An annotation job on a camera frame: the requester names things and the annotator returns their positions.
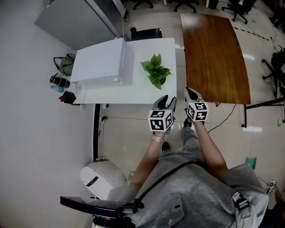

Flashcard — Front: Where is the green potted plant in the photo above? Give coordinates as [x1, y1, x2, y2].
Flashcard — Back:
[139, 53, 173, 91]

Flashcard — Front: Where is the olive green bag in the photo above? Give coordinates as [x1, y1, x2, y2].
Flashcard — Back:
[53, 53, 77, 76]

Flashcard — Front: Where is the black floor cable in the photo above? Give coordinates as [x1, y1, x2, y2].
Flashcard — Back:
[207, 103, 237, 134]

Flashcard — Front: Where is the small black box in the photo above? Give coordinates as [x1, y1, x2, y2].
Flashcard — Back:
[58, 90, 77, 105]

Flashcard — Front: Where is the green box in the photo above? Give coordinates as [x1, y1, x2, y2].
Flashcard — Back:
[245, 156, 257, 172]

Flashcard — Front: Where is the person's left forearm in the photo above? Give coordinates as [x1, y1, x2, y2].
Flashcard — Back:
[130, 131, 167, 188]

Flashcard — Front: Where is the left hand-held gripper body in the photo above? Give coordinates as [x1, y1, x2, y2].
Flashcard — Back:
[148, 99, 175, 134]

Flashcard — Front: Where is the white table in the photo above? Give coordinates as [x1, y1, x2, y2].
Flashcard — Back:
[70, 37, 178, 105]

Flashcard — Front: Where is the person's grey clothing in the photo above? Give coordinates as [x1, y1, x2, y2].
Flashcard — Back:
[106, 126, 270, 228]

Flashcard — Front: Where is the white round appliance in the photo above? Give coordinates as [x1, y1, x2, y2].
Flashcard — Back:
[79, 159, 130, 201]

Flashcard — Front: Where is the black office chair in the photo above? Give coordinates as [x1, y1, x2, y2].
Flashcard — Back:
[173, 0, 200, 13]
[132, 0, 155, 11]
[222, 0, 255, 24]
[261, 47, 285, 99]

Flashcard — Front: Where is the grey strap with buckle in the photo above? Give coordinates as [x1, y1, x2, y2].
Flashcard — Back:
[231, 191, 253, 228]

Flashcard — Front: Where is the silver wrist bracelet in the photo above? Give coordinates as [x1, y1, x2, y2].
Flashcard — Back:
[151, 135, 166, 144]

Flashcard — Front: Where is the grey cabinet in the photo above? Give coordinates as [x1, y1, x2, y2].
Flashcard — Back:
[34, 0, 126, 52]

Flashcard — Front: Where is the person's right forearm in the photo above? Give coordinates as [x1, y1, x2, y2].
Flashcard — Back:
[193, 120, 228, 177]

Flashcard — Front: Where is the brown wooden table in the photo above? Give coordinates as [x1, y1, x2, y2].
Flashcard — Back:
[179, 12, 252, 106]

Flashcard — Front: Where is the large white box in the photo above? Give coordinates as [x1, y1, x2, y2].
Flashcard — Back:
[70, 37, 135, 87]

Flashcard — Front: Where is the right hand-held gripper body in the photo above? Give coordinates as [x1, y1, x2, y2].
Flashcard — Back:
[184, 98, 210, 123]

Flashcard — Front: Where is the black shoulder strap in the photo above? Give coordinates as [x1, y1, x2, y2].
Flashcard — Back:
[133, 160, 207, 209]

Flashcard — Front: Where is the black thermos bottle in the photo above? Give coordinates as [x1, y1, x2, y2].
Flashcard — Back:
[49, 73, 71, 88]

